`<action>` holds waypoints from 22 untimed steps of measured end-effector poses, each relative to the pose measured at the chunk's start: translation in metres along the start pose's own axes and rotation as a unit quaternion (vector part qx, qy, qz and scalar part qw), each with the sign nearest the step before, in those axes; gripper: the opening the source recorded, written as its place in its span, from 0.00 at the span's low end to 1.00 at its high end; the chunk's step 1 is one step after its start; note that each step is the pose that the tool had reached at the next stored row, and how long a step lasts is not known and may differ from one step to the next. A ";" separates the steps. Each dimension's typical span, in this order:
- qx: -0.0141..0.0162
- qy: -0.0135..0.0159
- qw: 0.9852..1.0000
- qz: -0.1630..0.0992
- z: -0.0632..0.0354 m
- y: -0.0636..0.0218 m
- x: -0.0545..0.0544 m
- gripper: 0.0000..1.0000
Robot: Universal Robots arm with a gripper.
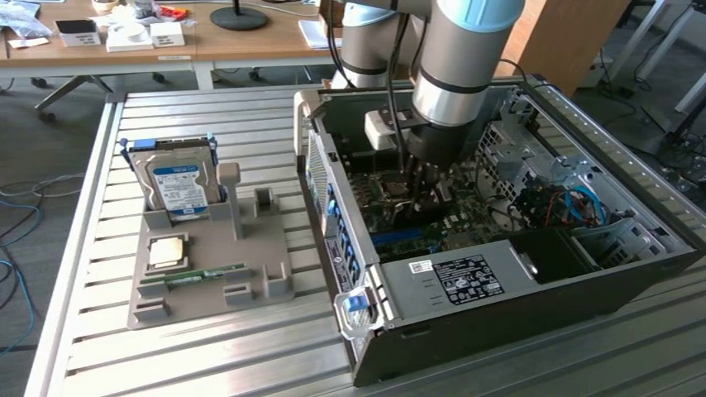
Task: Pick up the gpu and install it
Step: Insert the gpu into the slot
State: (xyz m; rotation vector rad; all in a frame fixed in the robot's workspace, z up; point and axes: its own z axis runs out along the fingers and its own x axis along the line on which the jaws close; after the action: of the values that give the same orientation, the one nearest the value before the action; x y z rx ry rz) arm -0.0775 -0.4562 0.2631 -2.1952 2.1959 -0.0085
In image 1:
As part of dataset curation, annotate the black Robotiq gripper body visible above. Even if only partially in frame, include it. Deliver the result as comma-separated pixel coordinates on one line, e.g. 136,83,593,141
405,121,471,165

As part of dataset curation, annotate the graphics card with metal bracket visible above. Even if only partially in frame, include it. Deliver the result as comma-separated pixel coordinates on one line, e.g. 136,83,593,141
364,188,448,233

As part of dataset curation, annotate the CPU socket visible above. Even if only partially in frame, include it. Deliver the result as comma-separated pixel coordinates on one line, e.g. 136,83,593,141
368,170,412,200

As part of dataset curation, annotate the green motherboard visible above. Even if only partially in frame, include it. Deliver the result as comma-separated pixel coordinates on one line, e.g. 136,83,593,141
347,156,531,265

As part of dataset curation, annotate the silver perforated drive cage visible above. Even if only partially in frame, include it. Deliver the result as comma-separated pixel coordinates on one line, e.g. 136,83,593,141
471,119,607,232

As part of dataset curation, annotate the blue expansion slot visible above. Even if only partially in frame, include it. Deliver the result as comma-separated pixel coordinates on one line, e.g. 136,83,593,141
369,229,425,250

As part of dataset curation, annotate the grey power supply with label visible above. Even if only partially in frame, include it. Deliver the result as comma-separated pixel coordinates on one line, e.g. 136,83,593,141
379,242,539,322

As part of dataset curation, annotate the blue plastic case latch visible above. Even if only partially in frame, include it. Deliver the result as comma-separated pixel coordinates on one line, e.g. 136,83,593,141
341,290,369,316

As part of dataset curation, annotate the stack of white papers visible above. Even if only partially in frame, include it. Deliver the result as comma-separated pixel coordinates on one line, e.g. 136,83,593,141
296,18,343,50

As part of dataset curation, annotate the wooden cabinet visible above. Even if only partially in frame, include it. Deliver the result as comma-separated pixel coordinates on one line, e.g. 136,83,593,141
495,0,632,96

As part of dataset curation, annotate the silver disk bay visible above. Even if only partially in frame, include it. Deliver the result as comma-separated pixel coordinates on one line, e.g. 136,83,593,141
569,217,668,270

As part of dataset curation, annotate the brown cardboard box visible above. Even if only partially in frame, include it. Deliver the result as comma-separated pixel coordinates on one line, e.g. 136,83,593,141
317,0,347,28

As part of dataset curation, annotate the black open PC case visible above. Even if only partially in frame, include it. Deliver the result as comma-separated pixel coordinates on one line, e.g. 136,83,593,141
291,74,706,388

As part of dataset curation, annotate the grey plastic parts rack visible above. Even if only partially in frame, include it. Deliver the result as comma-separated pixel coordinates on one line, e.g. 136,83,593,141
125,161,297,331

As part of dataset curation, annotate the hard disk with blue carrier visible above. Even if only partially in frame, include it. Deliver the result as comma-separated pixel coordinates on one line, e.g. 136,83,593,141
117,132,220,222

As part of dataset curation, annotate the green RAM stick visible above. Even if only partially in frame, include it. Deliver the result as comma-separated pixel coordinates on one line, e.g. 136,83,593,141
137,263,246,285

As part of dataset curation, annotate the black round lamp base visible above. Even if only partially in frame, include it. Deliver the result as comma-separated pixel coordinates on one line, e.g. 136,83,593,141
208,0,270,32

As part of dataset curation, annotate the CPU chip with metal lid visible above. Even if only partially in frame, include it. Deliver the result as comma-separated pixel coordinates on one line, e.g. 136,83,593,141
148,237,186,268

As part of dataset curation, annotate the small white box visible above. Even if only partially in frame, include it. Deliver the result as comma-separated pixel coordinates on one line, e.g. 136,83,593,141
149,21,185,49

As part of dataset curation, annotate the orange plastic item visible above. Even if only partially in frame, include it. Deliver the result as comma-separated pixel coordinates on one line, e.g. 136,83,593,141
157,4,192,22

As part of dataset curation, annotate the white box with tape roll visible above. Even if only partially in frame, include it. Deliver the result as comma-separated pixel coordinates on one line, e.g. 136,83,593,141
104,21,156,53

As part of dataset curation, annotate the white box with black top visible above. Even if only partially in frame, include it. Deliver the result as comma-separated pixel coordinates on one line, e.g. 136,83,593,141
53,19,104,48

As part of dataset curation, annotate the white paper card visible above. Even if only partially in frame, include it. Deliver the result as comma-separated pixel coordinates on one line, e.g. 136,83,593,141
5,36,50,50

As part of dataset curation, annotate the clear plastic bag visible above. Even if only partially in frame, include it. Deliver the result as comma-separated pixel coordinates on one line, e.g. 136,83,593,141
0,0,54,39

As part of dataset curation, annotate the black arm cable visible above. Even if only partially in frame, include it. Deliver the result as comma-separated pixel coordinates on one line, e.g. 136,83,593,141
328,0,412,166

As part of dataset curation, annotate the red wire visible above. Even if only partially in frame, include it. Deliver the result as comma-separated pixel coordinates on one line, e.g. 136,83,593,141
543,189,569,227

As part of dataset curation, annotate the black cable over case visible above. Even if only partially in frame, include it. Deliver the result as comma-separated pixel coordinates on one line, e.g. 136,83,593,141
495,58,552,90

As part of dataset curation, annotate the blue wire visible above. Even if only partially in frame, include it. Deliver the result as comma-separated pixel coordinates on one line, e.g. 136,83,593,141
561,186,611,227

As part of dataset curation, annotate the wooden desk white frame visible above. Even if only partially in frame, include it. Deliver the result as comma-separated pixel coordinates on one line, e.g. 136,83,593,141
0,0,200,123
194,0,500,90

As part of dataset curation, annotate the white metal desk frame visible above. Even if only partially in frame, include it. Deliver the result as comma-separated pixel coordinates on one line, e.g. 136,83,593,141
605,0,706,115

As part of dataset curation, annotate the grey floor cable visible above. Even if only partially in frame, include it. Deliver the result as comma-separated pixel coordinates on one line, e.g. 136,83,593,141
0,173,84,199

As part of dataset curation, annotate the blue floor cable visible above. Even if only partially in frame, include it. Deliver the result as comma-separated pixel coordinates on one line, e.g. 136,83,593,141
0,202,42,356

